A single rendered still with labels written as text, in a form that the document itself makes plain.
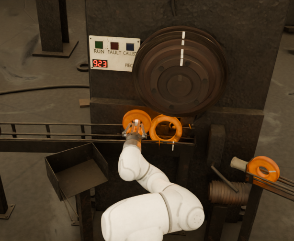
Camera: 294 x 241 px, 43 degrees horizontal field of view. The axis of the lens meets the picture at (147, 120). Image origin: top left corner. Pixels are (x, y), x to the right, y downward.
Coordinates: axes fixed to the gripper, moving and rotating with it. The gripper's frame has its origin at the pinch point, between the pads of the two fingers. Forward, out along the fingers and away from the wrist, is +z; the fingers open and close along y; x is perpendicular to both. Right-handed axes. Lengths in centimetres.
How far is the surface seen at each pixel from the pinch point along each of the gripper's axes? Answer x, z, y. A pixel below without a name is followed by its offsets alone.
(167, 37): 47.5, 2.3, 13.3
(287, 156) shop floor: -89, 81, 118
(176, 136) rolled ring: -11.3, 2.2, 22.1
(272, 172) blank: -10, -21, 70
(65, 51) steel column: -94, 252, -112
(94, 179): -22.4, -23.9, -19.8
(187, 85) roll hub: 28.6, -8.0, 24.2
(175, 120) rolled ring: -2.4, 5.6, 20.3
